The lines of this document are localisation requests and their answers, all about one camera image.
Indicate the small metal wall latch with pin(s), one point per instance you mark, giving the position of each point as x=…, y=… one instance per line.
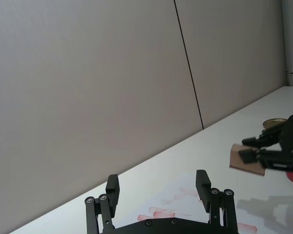
x=290, y=73

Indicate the wooden stamp block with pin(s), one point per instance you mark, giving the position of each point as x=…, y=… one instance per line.
x=235, y=158

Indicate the round gold tin lid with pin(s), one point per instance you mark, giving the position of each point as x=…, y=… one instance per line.
x=273, y=123

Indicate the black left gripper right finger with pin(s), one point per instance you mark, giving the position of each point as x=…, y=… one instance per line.
x=203, y=192

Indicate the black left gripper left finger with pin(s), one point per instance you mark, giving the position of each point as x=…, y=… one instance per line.
x=110, y=195

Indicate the white paper with red stamps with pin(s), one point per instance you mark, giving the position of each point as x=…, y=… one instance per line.
x=175, y=204

